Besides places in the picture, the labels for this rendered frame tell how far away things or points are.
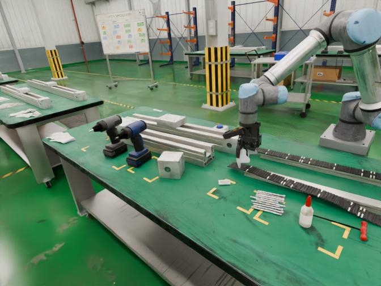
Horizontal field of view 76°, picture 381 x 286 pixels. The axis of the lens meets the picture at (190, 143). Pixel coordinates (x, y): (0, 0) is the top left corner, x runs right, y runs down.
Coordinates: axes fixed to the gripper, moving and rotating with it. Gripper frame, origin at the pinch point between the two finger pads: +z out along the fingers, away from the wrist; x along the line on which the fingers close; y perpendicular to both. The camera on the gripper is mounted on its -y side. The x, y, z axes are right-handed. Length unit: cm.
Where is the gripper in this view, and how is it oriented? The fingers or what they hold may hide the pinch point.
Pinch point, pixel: (242, 161)
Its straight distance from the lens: 114.3
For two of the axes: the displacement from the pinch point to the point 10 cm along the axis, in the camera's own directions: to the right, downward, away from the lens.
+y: 8.0, 2.0, -5.6
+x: 5.9, -3.9, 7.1
